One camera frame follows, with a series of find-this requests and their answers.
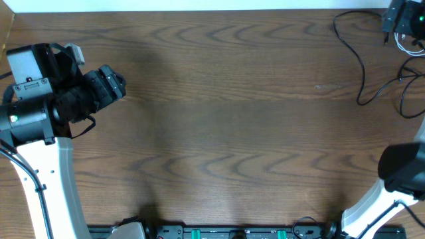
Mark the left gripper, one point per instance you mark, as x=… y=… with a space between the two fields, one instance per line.
x=108 y=83

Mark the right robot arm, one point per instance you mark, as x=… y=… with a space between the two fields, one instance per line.
x=401 y=167

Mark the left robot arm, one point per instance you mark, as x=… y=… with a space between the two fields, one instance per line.
x=41 y=151

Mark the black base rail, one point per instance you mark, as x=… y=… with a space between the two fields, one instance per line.
x=301 y=229

